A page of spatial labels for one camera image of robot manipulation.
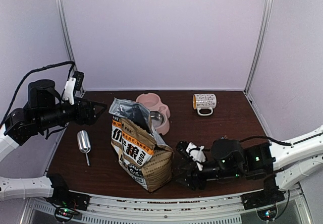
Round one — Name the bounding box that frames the dog food bag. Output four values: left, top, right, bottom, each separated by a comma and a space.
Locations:
109, 98, 174, 193

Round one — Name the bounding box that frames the pink double pet bowl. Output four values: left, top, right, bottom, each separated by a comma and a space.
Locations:
136, 93, 171, 135

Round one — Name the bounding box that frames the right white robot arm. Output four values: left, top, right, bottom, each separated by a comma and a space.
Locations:
175, 127, 322, 205

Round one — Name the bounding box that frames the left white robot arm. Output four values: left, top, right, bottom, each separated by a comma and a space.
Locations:
1, 79, 107, 206

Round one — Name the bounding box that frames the metal food scoop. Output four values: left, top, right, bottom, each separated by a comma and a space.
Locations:
77, 130, 91, 166

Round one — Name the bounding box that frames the white patterned mug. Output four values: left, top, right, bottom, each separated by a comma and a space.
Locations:
192, 93, 217, 117

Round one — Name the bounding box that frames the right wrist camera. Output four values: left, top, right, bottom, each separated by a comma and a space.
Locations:
176, 141, 207, 171

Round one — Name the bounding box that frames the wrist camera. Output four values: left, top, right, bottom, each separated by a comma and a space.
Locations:
62, 71, 84, 105
176, 141, 207, 171

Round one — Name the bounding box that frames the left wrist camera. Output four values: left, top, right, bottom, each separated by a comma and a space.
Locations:
62, 71, 84, 105

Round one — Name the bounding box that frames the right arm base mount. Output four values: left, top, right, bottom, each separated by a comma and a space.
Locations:
241, 177, 285, 222

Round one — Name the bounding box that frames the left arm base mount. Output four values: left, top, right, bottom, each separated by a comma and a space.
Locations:
45, 191, 90, 223

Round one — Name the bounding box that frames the left aluminium frame post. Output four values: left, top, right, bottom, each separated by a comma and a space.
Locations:
56, 0, 75, 61

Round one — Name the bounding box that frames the aluminium frame post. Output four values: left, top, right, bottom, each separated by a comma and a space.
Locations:
56, 0, 75, 61
244, 0, 274, 95

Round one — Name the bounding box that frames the right aluminium frame post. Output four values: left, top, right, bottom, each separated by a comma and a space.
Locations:
244, 0, 274, 95

